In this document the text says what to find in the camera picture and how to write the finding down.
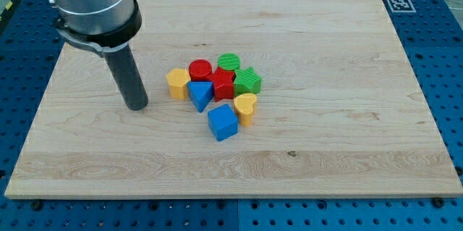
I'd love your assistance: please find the light wooden board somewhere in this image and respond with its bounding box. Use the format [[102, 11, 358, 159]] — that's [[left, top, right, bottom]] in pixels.
[[5, 0, 462, 200]]

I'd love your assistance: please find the black bolt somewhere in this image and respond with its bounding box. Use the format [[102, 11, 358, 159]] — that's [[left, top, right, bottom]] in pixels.
[[30, 200, 43, 211], [432, 197, 445, 209]]

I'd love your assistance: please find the white fiducial marker tag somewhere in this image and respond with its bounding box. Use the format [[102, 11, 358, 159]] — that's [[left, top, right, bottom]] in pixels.
[[386, 0, 416, 13]]

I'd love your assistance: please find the black bolt front right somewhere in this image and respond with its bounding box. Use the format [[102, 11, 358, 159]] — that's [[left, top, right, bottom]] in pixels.
[[432, 197, 445, 209]]

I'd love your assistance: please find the blue cube block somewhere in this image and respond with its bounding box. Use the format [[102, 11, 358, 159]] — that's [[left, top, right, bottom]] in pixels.
[[208, 104, 238, 141]]

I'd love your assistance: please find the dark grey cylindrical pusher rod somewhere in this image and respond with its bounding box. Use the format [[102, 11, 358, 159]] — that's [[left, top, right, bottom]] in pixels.
[[103, 44, 148, 111]]

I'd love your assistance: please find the yellow heart block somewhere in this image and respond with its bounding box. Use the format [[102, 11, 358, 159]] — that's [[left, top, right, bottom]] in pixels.
[[234, 93, 258, 127]]

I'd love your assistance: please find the red cylinder block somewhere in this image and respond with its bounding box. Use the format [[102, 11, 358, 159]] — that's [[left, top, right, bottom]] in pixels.
[[188, 59, 212, 82]]

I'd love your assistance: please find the yellow hexagon block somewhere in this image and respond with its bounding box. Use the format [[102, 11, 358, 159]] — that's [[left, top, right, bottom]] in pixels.
[[166, 68, 190, 100]]

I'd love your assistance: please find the blue triangle block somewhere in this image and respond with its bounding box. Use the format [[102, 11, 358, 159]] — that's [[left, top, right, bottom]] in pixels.
[[187, 81, 214, 113]]

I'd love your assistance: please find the black bolt front left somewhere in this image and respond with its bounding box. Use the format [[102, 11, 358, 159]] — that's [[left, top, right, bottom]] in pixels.
[[30, 200, 43, 211]]

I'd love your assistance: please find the green cylinder block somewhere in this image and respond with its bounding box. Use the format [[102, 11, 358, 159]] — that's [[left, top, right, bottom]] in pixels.
[[218, 53, 241, 71]]

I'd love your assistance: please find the green star block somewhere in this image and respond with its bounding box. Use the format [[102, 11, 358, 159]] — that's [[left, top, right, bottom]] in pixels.
[[234, 67, 262, 96]]

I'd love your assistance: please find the black flange with grey clamp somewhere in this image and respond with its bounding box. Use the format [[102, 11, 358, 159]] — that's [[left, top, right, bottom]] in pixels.
[[53, 0, 142, 56]]

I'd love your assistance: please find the red star block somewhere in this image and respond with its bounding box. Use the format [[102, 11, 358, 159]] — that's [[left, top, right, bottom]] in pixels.
[[207, 67, 235, 102]]

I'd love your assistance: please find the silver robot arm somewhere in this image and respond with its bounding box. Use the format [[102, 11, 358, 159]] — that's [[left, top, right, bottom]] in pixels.
[[48, 0, 149, 111]]

